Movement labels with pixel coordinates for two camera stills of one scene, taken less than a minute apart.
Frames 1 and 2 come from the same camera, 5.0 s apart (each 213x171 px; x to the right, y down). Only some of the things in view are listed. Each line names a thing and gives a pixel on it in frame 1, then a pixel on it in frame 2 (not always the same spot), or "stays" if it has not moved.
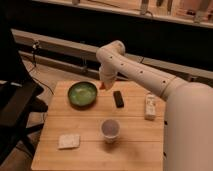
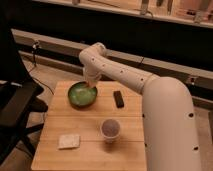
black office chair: [19, 95] stays
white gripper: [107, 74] → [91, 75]
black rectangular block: [118, 99] stays
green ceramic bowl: [82, 95] stays
